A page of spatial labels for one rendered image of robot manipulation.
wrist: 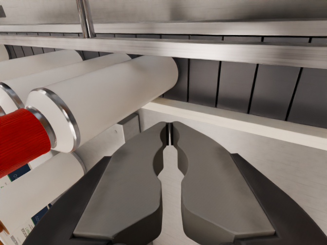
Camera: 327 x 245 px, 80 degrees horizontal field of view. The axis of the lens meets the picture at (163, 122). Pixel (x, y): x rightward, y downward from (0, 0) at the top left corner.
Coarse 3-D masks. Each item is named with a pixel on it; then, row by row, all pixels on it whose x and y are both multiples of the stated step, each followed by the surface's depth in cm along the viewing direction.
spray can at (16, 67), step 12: (12, 60) 26; (24, 60) 26; (36, 60) 27; (48, 60) 28; (60, 60) 30; (72, 60) 31; (84, 60) 33; (0, 72) 24; (12, 72) 25; (24, 72) 26
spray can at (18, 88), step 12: (96, 60) 24; (108, 60) 25; (120, 60) 26; (36, 72) 19; (48, 72) 19; (60, 72) 20; (72, 72) 20; (84, 72) 21; (0, 84) 16; (12, 84) 17; (24, 84) 17; (36, 84) 18; (48, 84) 18; (0, 96) 16; (12, 96) 16; (24, 96) 16; (0, 108) 16; (12, 108) 16
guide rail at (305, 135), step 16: (176, 112) 24; (192, 112) 23; (208, 112) 22; (224, 112) 22; (240, 128) 20; (256, 128) 20; (272, 128) 19; (288, 128) 18; (304, 128) 18; (320, 128) 18; (304, 144) 18; (320, 144) 17
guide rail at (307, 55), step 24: (72, 48) 21; (96, 48) 19; (120, 48) 18; (144, 48) 17; (168, 48) 16; (192, 48) 15; (216, 48) 14; (240, 48) 13; (264, 48) 12; (288, 48) 12; (312, 48) 11
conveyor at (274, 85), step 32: (0, 32) 43; (192, 64) 24; (224, 64) 22; (256, 64) 20; (160, 96) 28; (192, 96) 26; (224, 96) 23; (256, 96) 22; (288, 96) 20; (320, 96) 19
